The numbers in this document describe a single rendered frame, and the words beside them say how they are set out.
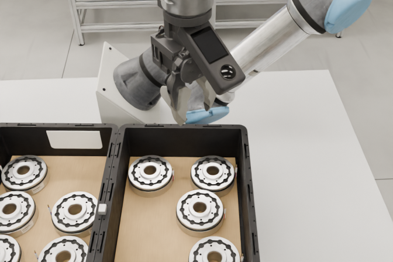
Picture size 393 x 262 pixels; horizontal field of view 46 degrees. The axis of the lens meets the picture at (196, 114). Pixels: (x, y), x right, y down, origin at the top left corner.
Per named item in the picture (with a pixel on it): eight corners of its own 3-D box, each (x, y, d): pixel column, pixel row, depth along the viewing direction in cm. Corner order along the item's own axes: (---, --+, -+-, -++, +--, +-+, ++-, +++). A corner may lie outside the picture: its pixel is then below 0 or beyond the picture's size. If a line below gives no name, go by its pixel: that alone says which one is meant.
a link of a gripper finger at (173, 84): (184, 99, 76) (193, 54, 71) (191, 104, 75) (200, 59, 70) (161, 106, 73) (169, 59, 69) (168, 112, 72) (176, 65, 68)
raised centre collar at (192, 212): (209, 220, 97) (209, 218, 97) (186, 216, 98) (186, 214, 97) (212, 200, 101) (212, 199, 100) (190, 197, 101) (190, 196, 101)
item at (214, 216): (219, 233, 95) (220, 231, 95) (172, 226, 96) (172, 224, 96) (226, 194, 102) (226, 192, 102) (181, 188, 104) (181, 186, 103)
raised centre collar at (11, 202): (2, 200, 101) (1, 199, 100) (24, 200, 101) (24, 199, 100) (-5, 219, 97) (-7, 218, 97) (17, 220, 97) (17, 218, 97)
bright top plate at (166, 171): (167, 192, 103) (167, 190, 102) (123, 187, 104) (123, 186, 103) (175, 158, 110) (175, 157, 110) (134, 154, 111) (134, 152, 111)
